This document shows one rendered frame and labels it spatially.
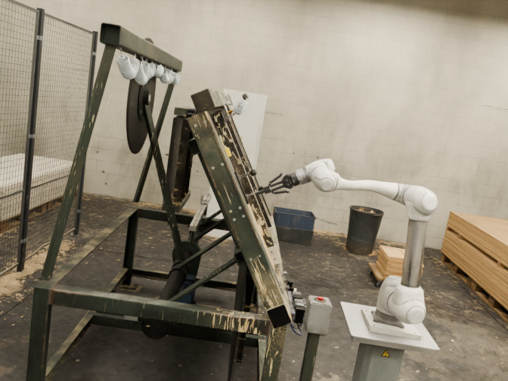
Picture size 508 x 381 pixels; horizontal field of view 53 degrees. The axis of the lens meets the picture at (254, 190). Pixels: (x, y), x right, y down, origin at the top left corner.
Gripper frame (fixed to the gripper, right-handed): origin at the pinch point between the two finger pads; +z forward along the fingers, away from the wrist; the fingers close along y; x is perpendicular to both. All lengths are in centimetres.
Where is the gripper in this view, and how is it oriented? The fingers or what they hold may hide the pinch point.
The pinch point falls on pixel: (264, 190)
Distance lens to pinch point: 285.6
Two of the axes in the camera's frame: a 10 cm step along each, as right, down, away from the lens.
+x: 0.0, -1.7, 9.9
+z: -9.3, 3.6, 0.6
